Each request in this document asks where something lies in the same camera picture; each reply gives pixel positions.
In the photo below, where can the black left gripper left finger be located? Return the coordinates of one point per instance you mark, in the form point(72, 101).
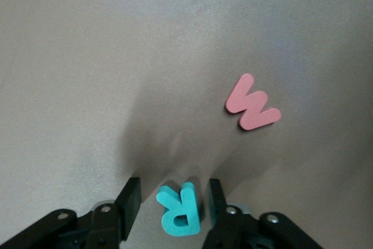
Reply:
point(131, 202)

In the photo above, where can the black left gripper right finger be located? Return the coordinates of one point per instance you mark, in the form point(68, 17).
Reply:
point(217, 202)

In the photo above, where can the teal foam letter R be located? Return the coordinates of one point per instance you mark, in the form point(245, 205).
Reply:
point(186, 202)

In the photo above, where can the pink foam letter w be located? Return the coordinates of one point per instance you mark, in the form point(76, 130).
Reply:
point(256, 120)

